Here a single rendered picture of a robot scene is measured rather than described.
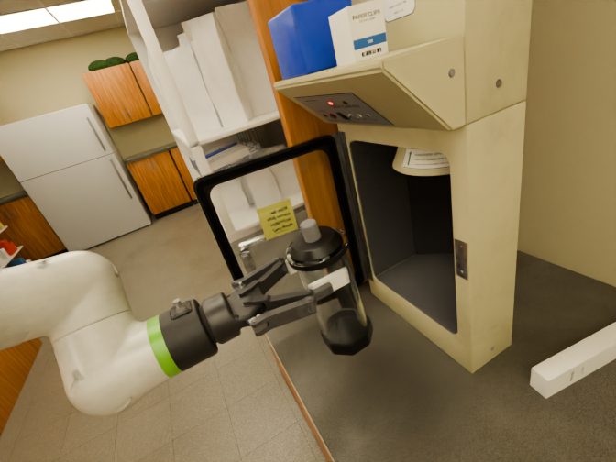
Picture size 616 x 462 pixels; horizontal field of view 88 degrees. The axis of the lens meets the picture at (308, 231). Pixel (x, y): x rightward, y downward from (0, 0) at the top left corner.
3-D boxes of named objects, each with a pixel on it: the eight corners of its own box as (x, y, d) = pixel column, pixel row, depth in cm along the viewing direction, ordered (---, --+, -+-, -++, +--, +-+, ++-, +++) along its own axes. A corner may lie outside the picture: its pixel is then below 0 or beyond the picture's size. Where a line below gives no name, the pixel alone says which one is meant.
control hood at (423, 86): (335, 119, 66) (324, 67, 62) (468, 125, 39) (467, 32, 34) (286, 137, 63) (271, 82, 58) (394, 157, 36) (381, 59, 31)
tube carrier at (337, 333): (354, 302, 69) (326, 221, 59) (385, 332, 60) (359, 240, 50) (312, 329, 67) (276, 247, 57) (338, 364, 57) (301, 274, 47)
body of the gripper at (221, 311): (203, 321, 44) (264, 291, 47) (195, 291, 51) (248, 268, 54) (223, 357, 48) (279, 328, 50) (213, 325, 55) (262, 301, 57)
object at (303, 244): (328, 234, 59) (318, 203, 56) (356, 252, 52) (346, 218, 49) (286, 257, 57) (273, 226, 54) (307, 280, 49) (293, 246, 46)
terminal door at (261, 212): (366, 283, 84) (334, 132, 65) (257, 332, 78) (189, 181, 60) (364, 281, 84) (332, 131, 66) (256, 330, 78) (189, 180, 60)
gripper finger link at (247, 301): (242, 296, 50) (240, 302, 49) (311, 284, 49) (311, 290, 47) (250, 314, 52) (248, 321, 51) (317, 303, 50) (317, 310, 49)
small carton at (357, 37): (368, 58, 45) (360, 8, 43) (389, 52, 41) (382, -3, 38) (337, 67, 44) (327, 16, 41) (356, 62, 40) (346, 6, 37)
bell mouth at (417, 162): (440, 138, 68) (438, 112, 66) (522, 146, 53) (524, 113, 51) (373, 167, 63) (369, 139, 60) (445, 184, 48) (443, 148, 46)
